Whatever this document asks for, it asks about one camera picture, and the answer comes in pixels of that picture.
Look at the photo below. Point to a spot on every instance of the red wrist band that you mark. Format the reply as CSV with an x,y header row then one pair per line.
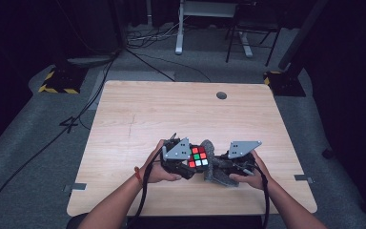
x,y
138,176

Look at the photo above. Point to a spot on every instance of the yellow-black striped stand base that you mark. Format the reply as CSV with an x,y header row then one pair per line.
x,y
284,83
62,81

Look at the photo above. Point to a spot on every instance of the small black floor object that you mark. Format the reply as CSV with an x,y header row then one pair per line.
x,y
327,154

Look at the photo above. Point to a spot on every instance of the grey flat stand base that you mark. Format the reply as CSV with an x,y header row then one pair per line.
x,y
90,60

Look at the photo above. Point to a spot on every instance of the grey round table grommet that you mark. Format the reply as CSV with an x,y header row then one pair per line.
x,y
221,95

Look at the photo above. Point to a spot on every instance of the grey tape strip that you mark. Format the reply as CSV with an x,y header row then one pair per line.
x,y
302,178
77,187

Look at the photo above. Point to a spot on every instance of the black chair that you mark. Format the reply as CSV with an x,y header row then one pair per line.
x,y
254,27

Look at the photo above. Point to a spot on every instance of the black slanted pole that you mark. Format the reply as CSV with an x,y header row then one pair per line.
x,y
301,35

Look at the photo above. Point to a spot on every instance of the person's left hand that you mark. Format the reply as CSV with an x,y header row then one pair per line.
x,y
155,173

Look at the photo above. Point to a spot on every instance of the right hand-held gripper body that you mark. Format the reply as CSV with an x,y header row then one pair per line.
x,y
243,148

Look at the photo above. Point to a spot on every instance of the colourful puzzle cube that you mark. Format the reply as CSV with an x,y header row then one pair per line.
x,y
198,156

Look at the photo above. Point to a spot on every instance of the white desk frame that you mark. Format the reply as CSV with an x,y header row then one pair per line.
x,y
179,38

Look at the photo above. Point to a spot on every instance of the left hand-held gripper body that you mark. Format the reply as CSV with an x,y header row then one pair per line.
x,y
179,151

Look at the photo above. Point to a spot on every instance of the grey cloth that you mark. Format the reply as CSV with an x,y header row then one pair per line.
x,y
213,175

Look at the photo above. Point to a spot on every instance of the person's right hand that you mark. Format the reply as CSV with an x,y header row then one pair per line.
x,y
255,179

